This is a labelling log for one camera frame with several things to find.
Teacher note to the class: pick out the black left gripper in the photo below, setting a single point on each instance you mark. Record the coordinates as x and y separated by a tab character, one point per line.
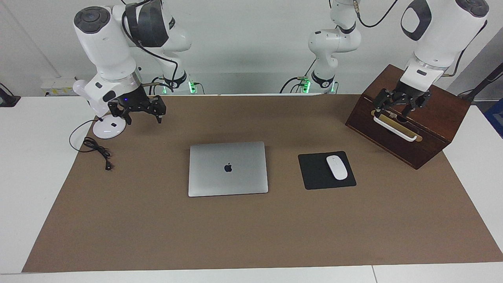
410	93

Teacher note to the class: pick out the white computer mouse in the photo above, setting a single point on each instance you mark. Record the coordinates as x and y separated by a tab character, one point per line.
337	168

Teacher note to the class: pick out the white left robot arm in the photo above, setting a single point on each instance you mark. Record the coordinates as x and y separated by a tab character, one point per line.
440	35

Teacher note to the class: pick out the white desk lamp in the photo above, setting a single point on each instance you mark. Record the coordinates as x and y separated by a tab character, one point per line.
108	129

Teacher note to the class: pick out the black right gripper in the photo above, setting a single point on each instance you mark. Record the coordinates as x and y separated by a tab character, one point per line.
137	100

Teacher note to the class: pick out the black bracket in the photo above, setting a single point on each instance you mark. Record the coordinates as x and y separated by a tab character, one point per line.
8	100

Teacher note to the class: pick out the brown table mat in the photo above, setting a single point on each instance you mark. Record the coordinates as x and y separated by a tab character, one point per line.
251	232

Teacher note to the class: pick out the black mouse pad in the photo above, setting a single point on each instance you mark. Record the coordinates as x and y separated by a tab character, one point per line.
314	173

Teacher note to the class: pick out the blue crate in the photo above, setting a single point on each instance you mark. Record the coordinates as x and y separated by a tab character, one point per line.
496	118

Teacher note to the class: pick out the silver laptop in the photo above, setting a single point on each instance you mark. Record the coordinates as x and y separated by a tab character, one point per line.
228	173

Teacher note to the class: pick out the white power strip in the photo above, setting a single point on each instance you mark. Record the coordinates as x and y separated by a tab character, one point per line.
59	84

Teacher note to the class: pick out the black stand pole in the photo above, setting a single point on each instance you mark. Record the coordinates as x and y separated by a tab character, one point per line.
485	82

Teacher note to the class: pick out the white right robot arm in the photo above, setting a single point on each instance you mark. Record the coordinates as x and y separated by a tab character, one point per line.
106	47

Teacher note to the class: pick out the dark wooden box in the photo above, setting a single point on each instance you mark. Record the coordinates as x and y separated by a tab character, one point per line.
424	129

